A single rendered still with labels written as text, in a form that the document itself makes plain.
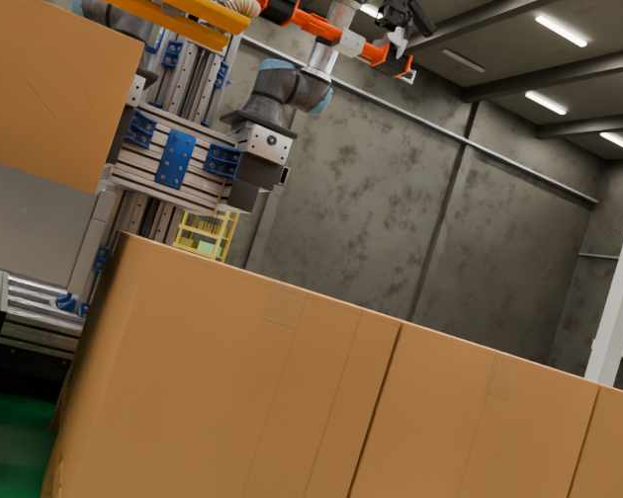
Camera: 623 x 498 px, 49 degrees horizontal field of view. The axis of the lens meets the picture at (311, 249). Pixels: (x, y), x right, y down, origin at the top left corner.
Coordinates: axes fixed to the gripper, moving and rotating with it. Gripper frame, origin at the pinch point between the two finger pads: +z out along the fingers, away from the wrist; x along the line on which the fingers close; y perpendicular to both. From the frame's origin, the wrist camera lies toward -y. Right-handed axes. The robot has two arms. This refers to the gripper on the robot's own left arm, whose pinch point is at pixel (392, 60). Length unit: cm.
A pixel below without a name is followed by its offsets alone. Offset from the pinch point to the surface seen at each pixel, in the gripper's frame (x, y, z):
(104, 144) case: 19, 65, 51
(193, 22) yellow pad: -3, 54, 12
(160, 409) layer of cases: 79, 49, 90
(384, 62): 4.0, 3.6, 3.0
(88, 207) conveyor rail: 34, 65, 66
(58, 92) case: 19, 77, 44
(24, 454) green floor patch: 10, 60, 122
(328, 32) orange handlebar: 3.1, 20.8, 1.5
